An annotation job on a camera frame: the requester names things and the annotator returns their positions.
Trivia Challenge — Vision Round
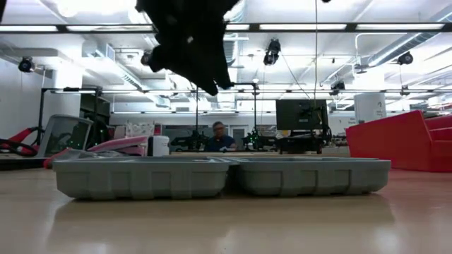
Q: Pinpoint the black computer monitor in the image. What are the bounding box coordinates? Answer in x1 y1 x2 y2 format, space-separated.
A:
275 99 329 131

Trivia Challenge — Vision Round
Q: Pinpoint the white round column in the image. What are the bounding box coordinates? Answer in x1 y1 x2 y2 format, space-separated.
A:
354 92 388 123

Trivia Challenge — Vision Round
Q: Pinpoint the red plastic bin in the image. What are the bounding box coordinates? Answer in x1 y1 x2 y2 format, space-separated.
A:
345 110 452 173

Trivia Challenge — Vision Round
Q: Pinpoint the black desk equipment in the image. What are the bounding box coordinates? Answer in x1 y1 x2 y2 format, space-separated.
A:
277 130 335 155

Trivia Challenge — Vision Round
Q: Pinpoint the white frame office chair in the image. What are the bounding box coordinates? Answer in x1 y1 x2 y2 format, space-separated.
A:
36 114 94 159

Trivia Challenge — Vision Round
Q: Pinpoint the pink flat package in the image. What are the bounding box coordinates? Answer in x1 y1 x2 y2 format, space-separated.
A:
87 135 149 157

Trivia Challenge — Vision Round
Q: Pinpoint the black overhead light bar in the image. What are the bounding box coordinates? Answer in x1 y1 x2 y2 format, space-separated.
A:
0 22 452 35

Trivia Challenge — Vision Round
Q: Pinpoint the red black equipment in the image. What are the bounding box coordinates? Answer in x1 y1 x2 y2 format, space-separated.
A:
0 126 45 157

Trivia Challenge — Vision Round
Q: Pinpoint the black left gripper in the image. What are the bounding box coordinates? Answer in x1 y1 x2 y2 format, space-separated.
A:
136 0 241 97

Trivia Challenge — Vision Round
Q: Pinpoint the grey plastic tool case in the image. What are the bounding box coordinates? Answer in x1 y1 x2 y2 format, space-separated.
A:
52 156 392 201

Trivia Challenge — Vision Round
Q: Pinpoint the person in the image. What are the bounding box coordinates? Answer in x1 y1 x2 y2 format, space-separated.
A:
204 121 237 152

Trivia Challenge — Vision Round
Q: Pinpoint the small white block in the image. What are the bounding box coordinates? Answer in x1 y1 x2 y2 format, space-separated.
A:
147 135 171 157

